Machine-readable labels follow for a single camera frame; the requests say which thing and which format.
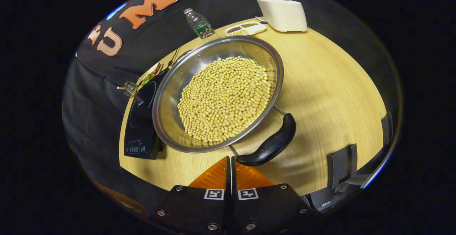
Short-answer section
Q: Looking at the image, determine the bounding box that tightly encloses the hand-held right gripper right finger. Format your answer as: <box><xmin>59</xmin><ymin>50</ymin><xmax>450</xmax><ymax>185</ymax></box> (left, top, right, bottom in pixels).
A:
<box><xmin>232</xmin><ymin>155</ymin><xmax>315</xmax><ymax>235</ymax></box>

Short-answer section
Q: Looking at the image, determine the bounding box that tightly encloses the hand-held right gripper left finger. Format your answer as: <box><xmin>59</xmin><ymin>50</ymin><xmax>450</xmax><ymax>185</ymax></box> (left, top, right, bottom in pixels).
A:
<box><xmin>148</xmin><ymin>155</ymin><xmax>232</xmax><ymax>235</ymax></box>

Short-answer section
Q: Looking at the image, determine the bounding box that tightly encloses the black induction cooktop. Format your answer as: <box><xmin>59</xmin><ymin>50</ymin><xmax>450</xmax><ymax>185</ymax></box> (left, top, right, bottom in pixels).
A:
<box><xmin>124</xmin><ymin>69</ymin><xmax>168</xmax><ymax>160</ymax></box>

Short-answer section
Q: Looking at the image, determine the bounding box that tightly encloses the pile of soybeans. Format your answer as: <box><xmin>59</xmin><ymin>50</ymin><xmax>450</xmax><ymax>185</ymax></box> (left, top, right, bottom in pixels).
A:
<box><xmin>177</xmin><ymin>56</ymin><xmax>273</xmax><ymax>143</ymax></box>

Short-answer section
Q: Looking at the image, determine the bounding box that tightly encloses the steel pot with black handle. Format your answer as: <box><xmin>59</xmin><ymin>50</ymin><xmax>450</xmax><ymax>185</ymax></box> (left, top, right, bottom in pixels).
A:
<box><xmin>152</xmin><ymin>35</ymin><xmax>297</xmax><ymax>167</ymax></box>

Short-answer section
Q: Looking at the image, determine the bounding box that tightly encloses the dark grey panel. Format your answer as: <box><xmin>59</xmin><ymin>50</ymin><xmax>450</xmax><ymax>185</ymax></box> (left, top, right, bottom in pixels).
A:
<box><xmin>327</xmin><ymin>143</ymin><xmax>358</xmax><ymax>189</ymax></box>

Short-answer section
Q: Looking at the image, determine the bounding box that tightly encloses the small metal grater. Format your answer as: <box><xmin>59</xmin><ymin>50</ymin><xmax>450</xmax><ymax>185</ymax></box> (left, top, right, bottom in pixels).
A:
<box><xmin>117</xmin><ymin>80</ymin><xmax>139</xmax><ymax>97</ymax></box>

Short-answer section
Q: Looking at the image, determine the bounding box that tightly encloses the sandwich with lettuce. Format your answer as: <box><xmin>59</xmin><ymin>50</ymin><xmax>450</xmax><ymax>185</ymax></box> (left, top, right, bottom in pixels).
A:
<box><xmin>141</xmin><ymin>62</ymin><xmax>164</xmax><ymax>87</ymax></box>

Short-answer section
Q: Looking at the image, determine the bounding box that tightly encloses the black backdrop cloth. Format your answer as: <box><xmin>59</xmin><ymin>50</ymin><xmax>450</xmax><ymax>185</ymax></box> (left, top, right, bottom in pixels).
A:
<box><xmin>62</xmin><ymin>0</ymin><xmax>396</xmax><ymax>210</ymax></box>

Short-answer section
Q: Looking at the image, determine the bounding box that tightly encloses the white divided dish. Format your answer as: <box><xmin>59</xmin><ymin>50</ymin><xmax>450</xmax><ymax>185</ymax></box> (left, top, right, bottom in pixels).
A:
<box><xmin>224</xmin><ymin>21</ymin><xmax>267</xmax><ymax>37</ymax></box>

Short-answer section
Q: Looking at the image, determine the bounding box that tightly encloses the clear plastic water bottle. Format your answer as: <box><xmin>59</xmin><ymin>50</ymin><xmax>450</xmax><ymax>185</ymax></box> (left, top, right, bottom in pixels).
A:
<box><xmin>183</xmin><ymin>8</ymin><xmax>216</xmax><ymax>39</ymax></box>

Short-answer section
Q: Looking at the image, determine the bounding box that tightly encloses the white toaster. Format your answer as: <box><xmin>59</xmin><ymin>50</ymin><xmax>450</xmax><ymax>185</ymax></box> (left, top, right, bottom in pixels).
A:
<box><xmin>256</xmin><ymin>0</ymin><xmax>308</xmax><ymax>33</ymax></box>

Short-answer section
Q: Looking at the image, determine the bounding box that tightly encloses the black power cable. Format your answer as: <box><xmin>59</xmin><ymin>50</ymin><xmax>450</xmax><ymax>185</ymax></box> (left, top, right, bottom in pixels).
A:
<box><xmin>167</xmin><ymin>48</ymin><xmax>181</xmax><ymax>68</ymax></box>

